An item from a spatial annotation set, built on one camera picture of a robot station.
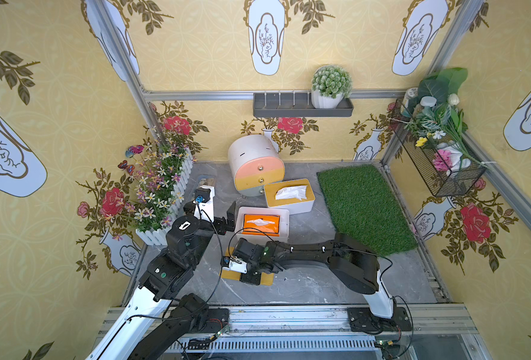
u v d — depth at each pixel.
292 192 0.92
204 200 0.53
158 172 0.93
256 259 0.66
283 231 0.92
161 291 0.44
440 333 0.76
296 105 0.92
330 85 0.74
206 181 1.10
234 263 0.74
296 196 0.92
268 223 0.88
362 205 1.03
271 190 0.98
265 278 0.84
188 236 0.45
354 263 0.51
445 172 0.69
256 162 0.90
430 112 0.76
